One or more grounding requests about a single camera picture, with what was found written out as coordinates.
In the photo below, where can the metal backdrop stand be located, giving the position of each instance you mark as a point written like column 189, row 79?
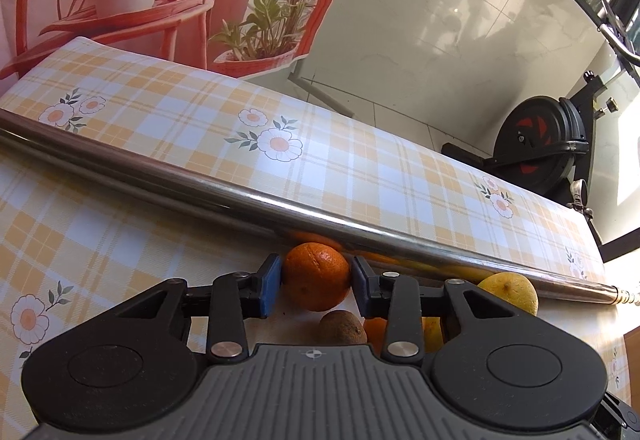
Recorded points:
column 320, row 90

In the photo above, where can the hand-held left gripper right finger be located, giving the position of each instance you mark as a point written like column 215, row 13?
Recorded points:
column 361, row 285

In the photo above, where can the black exercise bike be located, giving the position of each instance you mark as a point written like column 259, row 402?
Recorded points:
column 535, row 140

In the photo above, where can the brown kiwi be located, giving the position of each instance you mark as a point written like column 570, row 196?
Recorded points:
column 342, row 327

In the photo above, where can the large yellow citrus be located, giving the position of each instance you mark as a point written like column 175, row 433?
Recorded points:
column 507, row 290

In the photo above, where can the plaid floral tablecloth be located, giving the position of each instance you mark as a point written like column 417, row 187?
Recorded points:
column 350, row 160

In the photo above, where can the long metal pole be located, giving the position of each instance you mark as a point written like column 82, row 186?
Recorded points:
column 200, row 185

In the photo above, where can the orange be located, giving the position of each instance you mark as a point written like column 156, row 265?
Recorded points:
column 316, row 276
column 375, row 331

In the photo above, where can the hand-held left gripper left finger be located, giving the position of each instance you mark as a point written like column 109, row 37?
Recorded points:
column 270, row 285

